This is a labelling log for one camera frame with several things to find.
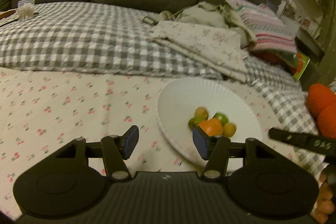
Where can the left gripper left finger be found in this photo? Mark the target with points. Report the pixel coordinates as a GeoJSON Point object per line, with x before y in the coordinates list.
{"type": "Point", "coordinates": [116, 150]}

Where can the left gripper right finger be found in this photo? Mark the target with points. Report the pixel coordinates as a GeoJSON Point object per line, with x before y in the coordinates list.
{"type": "Point", "coordinates": [213, 149]}

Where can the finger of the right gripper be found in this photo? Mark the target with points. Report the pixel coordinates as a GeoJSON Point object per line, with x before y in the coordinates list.
{"type": "Point", "coordinates": [313, 143]}

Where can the orange mandarin with spot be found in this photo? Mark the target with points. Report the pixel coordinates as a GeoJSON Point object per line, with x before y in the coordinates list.
{"type": "Point", "coordinates": [211, 127]}

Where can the small yellow fruit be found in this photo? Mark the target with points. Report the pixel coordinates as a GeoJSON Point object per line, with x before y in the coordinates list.
{"type": "Point", "coordinates": [229, 129]}

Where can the green oval tomato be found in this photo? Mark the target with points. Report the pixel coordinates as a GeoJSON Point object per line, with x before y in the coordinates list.
{"type": "Point", "coordinates": [221, 117]}

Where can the olive green tomato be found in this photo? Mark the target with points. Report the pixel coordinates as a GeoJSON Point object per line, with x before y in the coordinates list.
{"type": "Point", "coordinates": [193, 122]}

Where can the small yellow-green fruit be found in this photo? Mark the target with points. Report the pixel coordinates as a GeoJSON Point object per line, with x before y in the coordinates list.
{"type": "Point", "coordinates": [202, 112]}

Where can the person's hand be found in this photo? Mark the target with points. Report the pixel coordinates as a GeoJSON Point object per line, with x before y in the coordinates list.
{"type": "Point", "coordinates": [324, 205]}

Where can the orange plush cushion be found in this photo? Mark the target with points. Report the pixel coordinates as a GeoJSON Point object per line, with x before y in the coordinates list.
{"type": "Point", "coordinates": [321, 104]}

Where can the white ribbed plate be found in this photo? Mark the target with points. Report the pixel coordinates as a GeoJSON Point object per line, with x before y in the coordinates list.
{"type": "Point", "coordinates": [184, 102]}

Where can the cherry print cloth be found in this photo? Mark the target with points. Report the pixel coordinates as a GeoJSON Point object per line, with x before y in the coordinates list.
{"type": "Point", "coordinates": [42, 111]}

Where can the green and red book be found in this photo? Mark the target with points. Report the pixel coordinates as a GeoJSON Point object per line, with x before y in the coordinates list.
{"type": "Point", "coordinates": [302, 63]}

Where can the folded floral cloth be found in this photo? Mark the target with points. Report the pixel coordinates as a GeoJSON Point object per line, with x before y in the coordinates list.
{"type": "Point", "coordinates": [217, 48]}

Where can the grey checked blanket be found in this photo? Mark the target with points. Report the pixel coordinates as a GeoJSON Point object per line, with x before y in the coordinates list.
{"type": "Point", "coordinates": [91, 39]}

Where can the striped knit pillow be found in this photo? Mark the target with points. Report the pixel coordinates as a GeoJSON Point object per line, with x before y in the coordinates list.
{"type": "Point", "coordinates": [265, 31]}

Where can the beige crumpled garment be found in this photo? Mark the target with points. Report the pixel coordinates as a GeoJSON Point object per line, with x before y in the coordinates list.
{"type": "Point", "coordinates": [208, 15]}

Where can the clear box of cotton swabs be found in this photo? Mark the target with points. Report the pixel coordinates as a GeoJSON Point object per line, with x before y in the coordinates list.
{"type": "Point", "coordinates": [26, 9]}

